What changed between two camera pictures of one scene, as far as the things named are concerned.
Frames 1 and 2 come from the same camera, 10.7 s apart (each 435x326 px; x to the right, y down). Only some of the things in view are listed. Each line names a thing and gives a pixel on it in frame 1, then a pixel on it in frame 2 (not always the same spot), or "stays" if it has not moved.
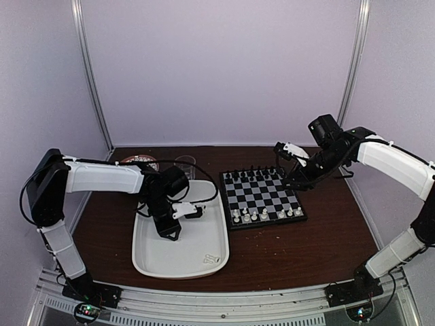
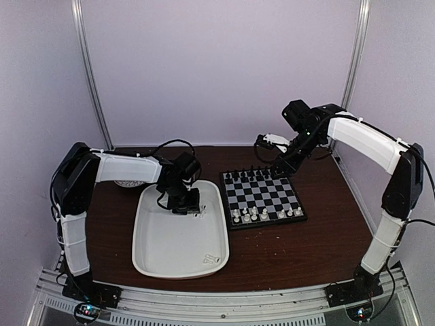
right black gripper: [300, 175] to [283, 163]
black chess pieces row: [251, 173] stays
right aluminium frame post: [360, 39] stays
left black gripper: [164, 229] to [192, 205]
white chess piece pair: [210, 259] stays
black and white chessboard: [259, 197] stays
